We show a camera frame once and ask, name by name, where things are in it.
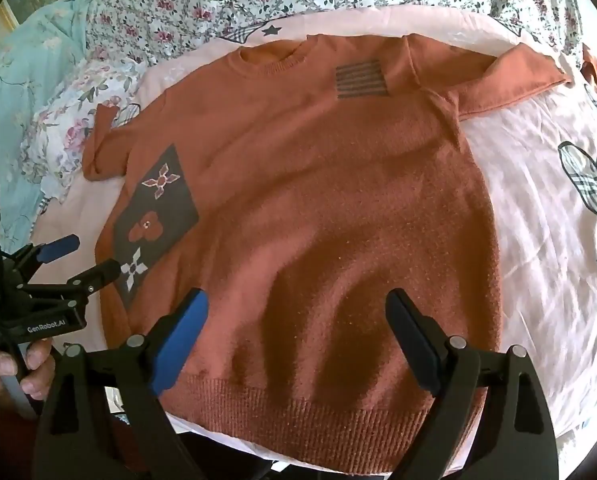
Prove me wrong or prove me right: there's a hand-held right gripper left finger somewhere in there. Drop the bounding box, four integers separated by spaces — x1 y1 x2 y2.
31 287 210 480

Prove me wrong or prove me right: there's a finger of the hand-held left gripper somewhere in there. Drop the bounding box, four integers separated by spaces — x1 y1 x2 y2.
0 234 81 287
25 258 122 307

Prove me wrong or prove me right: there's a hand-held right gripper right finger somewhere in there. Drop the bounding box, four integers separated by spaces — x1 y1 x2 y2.
385 288 562 480

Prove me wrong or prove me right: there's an orange knit sweater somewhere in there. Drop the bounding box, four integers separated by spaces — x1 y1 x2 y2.
82 34 572 476

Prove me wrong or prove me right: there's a person's left hand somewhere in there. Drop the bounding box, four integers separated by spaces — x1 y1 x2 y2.
0 338 57 407

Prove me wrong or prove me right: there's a large-flowered floral cloth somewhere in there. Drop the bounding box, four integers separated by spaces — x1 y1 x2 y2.
21 55 146 203

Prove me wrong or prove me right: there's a teal floral cloth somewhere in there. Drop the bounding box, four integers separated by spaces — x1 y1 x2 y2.
0 0 99 241

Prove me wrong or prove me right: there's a pink blanket with plaid hearts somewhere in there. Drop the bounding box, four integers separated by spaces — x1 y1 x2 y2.
28 2 597 466

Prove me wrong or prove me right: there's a small-flowered floral bedsheet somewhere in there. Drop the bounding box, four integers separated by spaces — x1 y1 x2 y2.
81 0 589 68

